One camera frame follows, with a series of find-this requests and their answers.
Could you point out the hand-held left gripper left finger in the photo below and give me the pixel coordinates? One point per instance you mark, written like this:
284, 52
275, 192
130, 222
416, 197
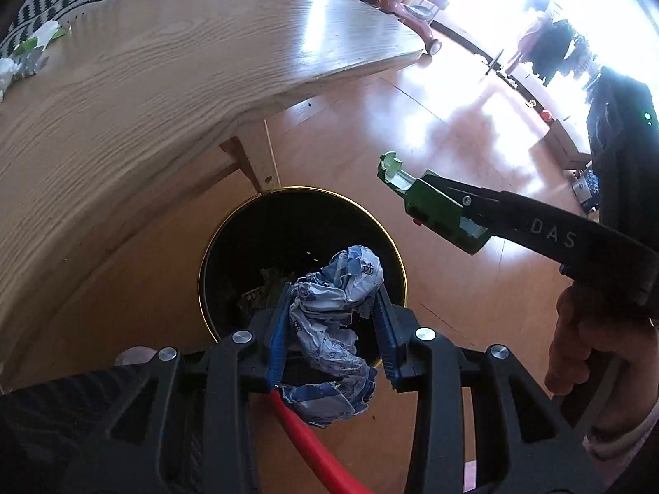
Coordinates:
278, 329

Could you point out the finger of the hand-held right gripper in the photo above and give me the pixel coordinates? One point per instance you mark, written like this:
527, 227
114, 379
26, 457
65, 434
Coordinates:
479, 200

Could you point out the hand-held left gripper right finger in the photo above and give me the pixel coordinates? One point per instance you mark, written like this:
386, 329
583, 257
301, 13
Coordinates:
386, 334

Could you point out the blue white wrapper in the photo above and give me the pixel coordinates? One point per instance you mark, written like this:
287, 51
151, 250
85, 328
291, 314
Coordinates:
329, 329

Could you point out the black trash bin gold rim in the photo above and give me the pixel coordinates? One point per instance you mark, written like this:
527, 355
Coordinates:
288, 231

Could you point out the person's right forearm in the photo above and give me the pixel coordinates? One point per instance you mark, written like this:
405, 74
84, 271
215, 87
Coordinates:
628, 437

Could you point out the person's right hand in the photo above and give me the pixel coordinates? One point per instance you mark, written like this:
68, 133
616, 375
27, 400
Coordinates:
569, 339

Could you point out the cardboard box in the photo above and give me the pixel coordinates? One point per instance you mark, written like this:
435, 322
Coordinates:
566, 144

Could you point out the wooden table leg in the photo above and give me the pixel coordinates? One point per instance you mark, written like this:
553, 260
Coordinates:
257, 159

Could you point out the clothes rack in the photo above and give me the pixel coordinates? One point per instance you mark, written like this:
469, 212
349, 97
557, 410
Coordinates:
553, 46

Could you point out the ride-on toy car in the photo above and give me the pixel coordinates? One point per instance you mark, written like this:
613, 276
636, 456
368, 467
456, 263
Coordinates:
412, 15

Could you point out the clear plastic bag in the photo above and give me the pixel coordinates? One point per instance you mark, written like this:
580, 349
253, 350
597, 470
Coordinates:
44, 36

